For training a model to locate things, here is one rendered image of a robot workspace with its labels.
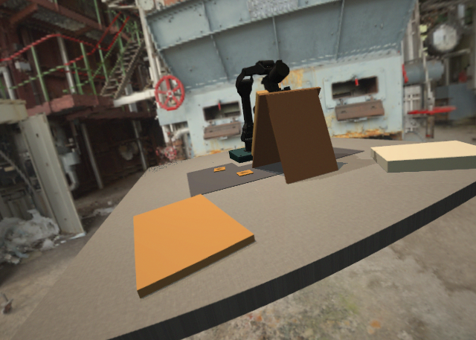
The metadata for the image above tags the orange flat square slab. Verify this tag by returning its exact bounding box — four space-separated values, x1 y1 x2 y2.
134 194 255 298

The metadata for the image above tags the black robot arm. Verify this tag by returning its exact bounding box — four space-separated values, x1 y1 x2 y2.
236 60 289 153

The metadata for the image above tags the brown a-frame board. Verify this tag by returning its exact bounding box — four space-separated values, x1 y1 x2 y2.
251 87 338 184

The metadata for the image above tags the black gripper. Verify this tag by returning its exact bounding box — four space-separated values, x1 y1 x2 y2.
266 86 281 92

